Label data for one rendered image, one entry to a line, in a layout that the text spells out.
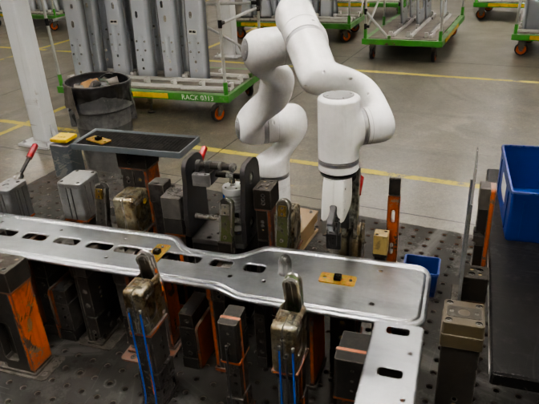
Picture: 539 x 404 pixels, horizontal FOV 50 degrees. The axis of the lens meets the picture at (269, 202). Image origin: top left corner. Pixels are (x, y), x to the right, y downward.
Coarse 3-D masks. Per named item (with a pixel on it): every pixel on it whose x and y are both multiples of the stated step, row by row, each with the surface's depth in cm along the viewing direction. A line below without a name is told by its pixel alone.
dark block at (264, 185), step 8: (264, 184) 151; (272, 184) 151; (256, 192) 149; (264, 192) 148; (272, 192) 149; (256, 200) 150; (264, 200) 150; (272, 200) 150; (256, 208) 152; (264, 208) 151; (272, 208) 151; (264, 216) 152; (272, 216) 153; (264, 224) 154; (272, 224) 154; (264, 232) 155; (272, 232) 154; (264, 240) 156; (272, 240) 155; (272, 312) 166
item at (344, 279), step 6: (324, 276) 133; (330, 276) 132; (342, 276) 132; (348, 276) 132; (324, 282) 131; (330, 282) 130; (336, 282) 130; (342, 282) 130; (348, 282) 130; (354, 282) 130
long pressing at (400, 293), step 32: (0, 224) 164; (32, 224) 163; (64, 224) 162; (32, 256) 148; (64, 256) 147; (96, 256) 146; (128, 256) 145; (192, 256) 144; (224, 256) 142; (256, 256) 142; (320, 256) 141; (224, 288) 131; (256, 288) 130; (320, 288) 129; (352, 288) 128; (384, 288) 128; (416, 288) 127; (352, 320) 120; (384, 320) 118; (416, 320) 118
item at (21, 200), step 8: (0, 184) 174; (8, 184) 175; (16, 184) 174; (24, 184) 176; (0, 192) 171; (8, 192) 170; (16, 192) 173; (24, 192) 177; (0, 200) 172; (8, 200) 171; (16, 200) 174; (24, 200) 177; (0, 208) 174; (8, 208) 173; (16, 208) 174; (24, 208) 177; (32, 208) 181; (8, 232) 179; (16, 232) 178
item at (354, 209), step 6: (360, 168) 135; (360, 174) 136; (354, 180) 136; (354, 186) 137; (354, 192) 137; (354, 198) 138; (354, 204) 138; (354, 210) 139; (354, 216) 138; (354, 222) 138; (342, 228) 140; (354, 228) 139; (342, 234) 140; (354, 234) 139
